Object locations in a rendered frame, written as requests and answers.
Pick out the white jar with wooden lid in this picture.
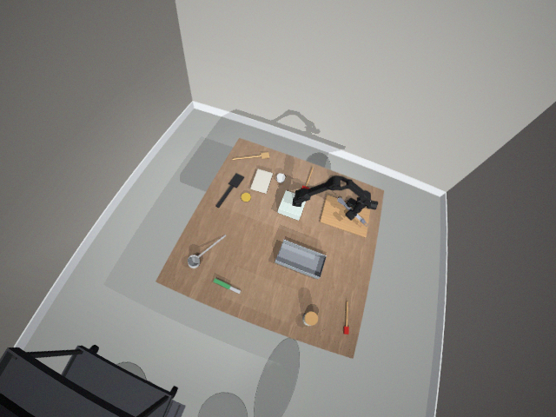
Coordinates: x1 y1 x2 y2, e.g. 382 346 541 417
302 311 318 326

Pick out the dark grey spatula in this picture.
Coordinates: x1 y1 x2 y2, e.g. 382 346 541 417
216 173 244 208

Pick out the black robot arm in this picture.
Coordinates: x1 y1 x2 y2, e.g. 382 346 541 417
293 176 378 209

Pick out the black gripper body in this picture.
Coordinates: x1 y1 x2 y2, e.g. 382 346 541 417
345 204 362 221

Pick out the light brown wooden board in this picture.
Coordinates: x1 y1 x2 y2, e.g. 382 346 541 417
320 195 370 238

